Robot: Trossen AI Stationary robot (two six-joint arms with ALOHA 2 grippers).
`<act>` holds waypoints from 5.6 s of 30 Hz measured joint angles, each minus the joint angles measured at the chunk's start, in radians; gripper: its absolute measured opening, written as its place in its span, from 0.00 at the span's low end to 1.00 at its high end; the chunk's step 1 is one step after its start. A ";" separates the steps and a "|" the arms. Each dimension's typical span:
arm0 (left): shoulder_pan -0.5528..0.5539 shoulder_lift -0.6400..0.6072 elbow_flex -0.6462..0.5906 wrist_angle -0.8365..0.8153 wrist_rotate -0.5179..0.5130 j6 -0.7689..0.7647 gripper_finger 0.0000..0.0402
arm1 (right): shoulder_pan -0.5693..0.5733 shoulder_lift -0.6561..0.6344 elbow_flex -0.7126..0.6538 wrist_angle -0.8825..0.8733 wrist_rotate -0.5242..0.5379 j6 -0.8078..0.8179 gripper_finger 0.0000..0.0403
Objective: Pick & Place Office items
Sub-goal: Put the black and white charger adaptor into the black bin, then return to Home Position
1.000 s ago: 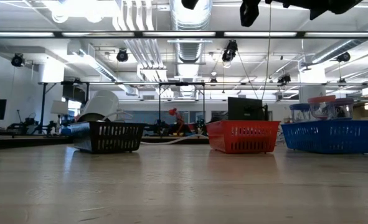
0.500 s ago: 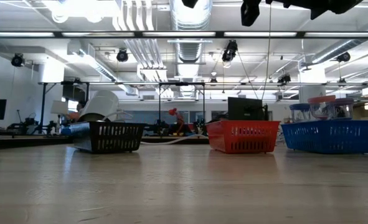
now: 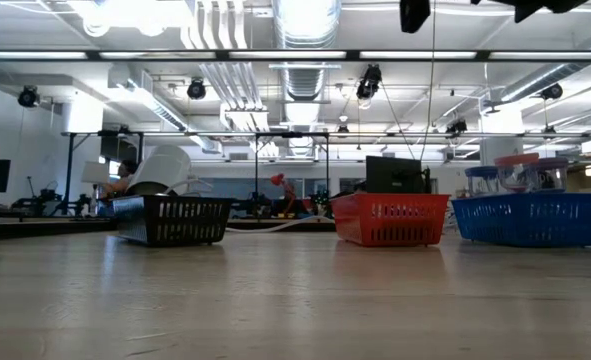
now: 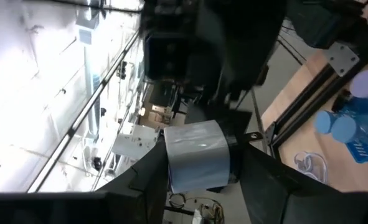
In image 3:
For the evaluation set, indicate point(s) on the light blue hourglass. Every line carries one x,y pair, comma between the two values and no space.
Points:
481,177

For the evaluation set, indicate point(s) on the pink-lidded container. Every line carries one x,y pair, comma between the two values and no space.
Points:
516,170

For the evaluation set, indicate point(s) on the lavender hourglass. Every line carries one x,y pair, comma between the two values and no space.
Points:
551,172

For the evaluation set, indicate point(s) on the background black robot arm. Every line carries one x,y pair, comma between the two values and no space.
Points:
37,200

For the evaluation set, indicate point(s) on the black ceiling spotlight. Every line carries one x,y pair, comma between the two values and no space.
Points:
196,90
457,125
552,91
27,96
370,82

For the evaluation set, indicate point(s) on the white pillar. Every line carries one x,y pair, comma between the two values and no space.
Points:
500,150

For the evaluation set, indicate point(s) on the red mesh basket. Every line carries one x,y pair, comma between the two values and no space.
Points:
390,220

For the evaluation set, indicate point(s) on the person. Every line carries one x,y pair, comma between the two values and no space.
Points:
120,180
286,195

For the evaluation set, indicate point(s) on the blue mesh basket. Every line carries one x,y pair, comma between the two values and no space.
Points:
530,220

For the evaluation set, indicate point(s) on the white cylindrical lamp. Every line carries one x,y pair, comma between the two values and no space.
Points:
162,167

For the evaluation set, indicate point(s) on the black mesh tray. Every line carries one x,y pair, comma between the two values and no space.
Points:
175,220

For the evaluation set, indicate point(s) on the silver ventilation duct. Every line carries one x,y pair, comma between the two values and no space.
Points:
305,30

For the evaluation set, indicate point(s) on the black background rig frame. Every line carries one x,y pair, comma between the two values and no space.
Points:
200,134

